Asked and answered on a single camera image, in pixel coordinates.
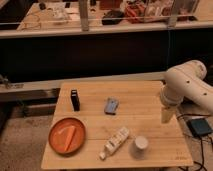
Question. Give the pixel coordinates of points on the orange round plate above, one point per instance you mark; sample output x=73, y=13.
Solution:
x=78, y=139

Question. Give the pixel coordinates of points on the black power adapter box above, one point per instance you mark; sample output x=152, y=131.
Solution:
x=199, y=127

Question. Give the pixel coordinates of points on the orange carrot stick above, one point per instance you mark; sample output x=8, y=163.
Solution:
x=66, y=135

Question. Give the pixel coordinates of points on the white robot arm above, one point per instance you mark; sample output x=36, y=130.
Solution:
x=185, y=81

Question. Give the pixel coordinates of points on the blue grey eraser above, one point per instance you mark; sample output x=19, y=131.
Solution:
x=111, y=106

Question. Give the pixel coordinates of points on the black bag on shelf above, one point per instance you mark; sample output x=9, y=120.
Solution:
x=112, y=17

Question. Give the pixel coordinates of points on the black rectangular box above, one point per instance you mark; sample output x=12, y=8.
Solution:
x=75, y=100

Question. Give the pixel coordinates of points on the wooden workbench shelf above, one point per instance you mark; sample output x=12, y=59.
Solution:
x=42, y=18

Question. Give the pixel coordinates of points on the grey metal rail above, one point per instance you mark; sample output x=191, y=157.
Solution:
x=51, y=88

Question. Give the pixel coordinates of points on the red tool on shelf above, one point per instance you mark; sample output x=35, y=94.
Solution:
x=135, y=13

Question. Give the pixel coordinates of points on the metal shelf post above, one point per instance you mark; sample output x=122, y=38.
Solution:
x=83, y=15

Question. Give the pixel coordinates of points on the cream suction gripper tool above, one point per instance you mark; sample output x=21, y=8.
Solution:
x=167, y=114

